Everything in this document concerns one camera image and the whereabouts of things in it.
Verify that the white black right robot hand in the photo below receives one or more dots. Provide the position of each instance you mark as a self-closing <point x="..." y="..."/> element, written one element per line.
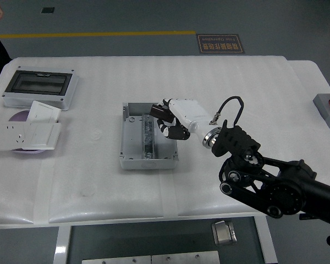
<point x="189" y="112"/>

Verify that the white foam mat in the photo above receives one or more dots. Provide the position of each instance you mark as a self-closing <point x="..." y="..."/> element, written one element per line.
<point x="209" y="77"/>

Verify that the metal mounting rail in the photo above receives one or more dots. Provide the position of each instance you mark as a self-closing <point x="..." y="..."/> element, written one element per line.
<point x="148" y="140"/>

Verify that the grey box with dark lid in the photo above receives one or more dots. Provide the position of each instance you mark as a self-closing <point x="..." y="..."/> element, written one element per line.
<point x="35" y="82"/>

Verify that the purple plate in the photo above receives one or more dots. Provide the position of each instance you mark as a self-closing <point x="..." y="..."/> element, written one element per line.
<point x="19" y="116"/>

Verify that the dark brown battery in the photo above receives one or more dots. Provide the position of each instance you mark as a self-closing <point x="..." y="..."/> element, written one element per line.
<point x="159" y="112"/>

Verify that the grey square block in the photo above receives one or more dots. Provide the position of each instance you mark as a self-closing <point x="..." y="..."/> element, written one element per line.
<point x="323" y="110"/>

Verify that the silver metal bracket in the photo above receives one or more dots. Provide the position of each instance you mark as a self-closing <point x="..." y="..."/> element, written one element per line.
<point x="222" y="233"/>

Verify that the grey metal plate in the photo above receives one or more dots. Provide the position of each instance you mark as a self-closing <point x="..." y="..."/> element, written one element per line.
<point x="115" y="259"/>
<point x="185" y="258"/>

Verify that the white wall socket panel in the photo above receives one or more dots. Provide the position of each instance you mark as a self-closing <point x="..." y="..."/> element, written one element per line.
<point x="8" y="137"/>

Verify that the black floor sign orange text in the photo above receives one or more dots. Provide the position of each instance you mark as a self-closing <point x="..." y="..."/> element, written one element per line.
<point x="220" y="44"/>

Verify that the small black floor hatch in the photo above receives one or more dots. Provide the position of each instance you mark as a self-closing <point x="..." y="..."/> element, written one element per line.
<point x="47" y="10"/>

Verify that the small white switch panel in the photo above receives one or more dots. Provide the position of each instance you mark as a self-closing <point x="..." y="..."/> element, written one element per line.
<point x="44" y="111"/>

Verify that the grey open junction box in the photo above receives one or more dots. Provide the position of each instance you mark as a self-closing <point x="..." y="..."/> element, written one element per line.
<point x="132" y="137"/>

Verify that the large white switch panel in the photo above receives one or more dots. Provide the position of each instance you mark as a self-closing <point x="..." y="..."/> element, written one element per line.
<point x="41" y="136"/>

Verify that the white table leg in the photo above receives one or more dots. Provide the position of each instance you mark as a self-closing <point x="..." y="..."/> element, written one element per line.
<point x="266" y="242"/>
<point x="61" y="247"/>

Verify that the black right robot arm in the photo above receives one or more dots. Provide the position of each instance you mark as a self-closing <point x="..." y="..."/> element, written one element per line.
<point x="236" y="140"/>

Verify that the black table control panel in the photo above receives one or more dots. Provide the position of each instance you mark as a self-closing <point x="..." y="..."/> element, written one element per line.
<point x="305" y="217"/>

